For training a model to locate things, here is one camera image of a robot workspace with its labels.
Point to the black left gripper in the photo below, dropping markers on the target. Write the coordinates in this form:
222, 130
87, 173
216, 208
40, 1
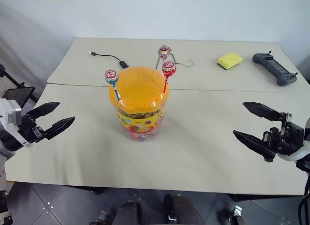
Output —
30, 129

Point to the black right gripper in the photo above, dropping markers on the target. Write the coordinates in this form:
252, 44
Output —
288, 137

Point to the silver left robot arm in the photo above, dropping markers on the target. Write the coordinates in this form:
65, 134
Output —
7, 141

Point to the lollipop with blue stick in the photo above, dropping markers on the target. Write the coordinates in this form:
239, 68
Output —
111, 75

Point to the lollipop with red stick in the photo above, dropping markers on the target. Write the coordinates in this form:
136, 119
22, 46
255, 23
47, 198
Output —
168, 68

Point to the lollipop with green stick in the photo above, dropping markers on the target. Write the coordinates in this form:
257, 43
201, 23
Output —
164, 51

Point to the black tablet on tripod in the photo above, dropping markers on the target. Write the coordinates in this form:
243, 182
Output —
18, 95

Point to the grey handheld controller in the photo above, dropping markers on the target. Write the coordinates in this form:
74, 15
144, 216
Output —
273, 67

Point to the yellow sponge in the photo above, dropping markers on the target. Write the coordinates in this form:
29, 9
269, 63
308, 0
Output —
230, 60

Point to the clear plastic candy jar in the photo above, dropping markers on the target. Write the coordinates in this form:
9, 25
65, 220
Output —
140, 125

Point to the orange perforated jar lid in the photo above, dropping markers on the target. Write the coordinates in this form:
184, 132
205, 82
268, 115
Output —
139, 86

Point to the dark rounded shape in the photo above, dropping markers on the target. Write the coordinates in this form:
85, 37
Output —
184, 210
128, 214

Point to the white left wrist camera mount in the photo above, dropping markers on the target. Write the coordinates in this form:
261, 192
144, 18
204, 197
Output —
9, 114

